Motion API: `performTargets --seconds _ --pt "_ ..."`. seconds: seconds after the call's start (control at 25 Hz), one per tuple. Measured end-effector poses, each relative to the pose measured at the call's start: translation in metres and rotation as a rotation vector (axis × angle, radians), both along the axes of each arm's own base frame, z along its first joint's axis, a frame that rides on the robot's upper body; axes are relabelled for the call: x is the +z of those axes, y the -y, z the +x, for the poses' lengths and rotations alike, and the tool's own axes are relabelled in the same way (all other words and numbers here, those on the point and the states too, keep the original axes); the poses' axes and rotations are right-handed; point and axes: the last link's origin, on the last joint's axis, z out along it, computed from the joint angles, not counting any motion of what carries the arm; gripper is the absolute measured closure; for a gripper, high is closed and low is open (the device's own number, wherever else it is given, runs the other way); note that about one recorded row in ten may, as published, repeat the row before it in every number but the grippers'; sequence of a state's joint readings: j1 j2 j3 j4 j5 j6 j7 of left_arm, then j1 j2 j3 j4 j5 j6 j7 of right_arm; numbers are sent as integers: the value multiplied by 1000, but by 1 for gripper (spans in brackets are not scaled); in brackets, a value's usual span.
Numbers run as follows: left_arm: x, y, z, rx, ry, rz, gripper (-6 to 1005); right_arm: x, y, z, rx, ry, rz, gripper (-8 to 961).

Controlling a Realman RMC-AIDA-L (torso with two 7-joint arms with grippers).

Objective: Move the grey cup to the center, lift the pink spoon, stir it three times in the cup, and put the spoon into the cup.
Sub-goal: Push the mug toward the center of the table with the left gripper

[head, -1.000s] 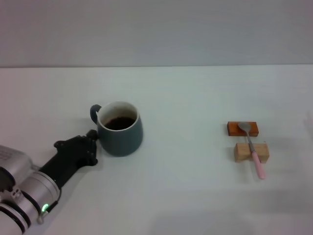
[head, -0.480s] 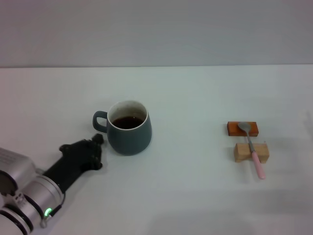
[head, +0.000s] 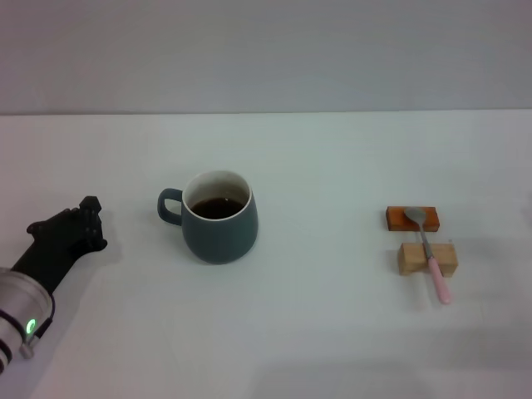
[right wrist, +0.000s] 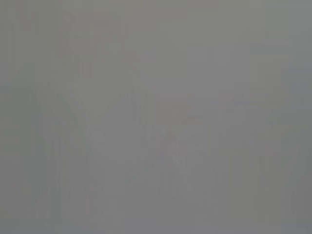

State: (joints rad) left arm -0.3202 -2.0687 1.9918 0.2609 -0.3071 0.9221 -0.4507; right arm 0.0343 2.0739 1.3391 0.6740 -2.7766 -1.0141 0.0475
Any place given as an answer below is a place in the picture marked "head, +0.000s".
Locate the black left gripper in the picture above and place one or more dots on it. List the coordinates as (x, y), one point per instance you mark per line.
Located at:
(50, 245)

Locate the dark grey-blue coffee mug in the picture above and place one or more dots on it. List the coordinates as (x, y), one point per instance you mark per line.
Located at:
(220, 237)

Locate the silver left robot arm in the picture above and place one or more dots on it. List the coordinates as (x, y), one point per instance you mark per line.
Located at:
(16, 299)

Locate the orange-brown wooden block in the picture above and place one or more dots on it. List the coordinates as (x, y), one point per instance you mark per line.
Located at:
(397, 220)

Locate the light wooden bridge block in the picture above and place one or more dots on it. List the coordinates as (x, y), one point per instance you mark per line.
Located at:
(411, 255)

